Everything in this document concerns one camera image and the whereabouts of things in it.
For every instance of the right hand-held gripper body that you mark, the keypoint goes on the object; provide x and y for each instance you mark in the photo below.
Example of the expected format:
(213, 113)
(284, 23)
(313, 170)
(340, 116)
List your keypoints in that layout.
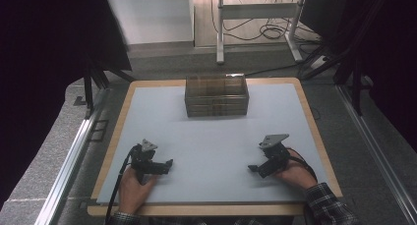
(275, 156)

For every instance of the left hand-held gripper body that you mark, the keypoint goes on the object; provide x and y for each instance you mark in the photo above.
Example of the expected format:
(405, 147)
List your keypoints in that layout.
(142, 159)

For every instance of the person's right hand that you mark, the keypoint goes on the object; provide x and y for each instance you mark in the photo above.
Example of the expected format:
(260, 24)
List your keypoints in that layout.
(296, 176)

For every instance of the person's left hand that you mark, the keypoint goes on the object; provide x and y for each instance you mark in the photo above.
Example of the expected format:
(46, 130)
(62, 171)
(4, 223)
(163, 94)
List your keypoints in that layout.
(131, 192)

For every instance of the white table mat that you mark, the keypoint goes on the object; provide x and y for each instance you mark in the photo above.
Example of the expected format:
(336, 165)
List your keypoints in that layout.
(209, 143)

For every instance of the white board with wooden edge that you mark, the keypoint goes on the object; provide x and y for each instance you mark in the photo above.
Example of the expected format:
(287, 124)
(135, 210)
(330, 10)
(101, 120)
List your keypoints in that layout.
(209, 210)

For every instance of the transparent brown plastic box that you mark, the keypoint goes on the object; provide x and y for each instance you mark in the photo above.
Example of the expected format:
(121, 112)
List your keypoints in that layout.
(216, 100)

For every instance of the black tripod stand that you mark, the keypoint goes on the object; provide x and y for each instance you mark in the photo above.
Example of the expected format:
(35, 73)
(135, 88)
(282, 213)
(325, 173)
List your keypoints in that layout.
(93, 77)

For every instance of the white power strip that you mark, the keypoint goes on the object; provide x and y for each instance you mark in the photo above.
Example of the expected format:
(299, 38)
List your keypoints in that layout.
(318, 62)

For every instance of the black metal stand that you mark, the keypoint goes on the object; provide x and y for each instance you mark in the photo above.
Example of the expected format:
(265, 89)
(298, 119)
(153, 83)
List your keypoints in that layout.
(355, 71)

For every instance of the dark curtain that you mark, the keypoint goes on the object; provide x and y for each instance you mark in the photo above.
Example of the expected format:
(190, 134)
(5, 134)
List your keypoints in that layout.
(396, 54)
(39, 71)

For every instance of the white panel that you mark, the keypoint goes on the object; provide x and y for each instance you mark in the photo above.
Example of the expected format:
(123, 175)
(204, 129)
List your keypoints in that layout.
(150, 18)

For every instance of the aluminium rail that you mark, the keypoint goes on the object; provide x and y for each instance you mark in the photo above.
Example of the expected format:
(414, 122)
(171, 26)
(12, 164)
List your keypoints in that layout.
(70, 156)
(377, 153)

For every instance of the white metal desk frame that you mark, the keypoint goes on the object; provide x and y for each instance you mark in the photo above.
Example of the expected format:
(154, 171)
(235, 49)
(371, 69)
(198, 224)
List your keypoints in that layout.
(259, 10)

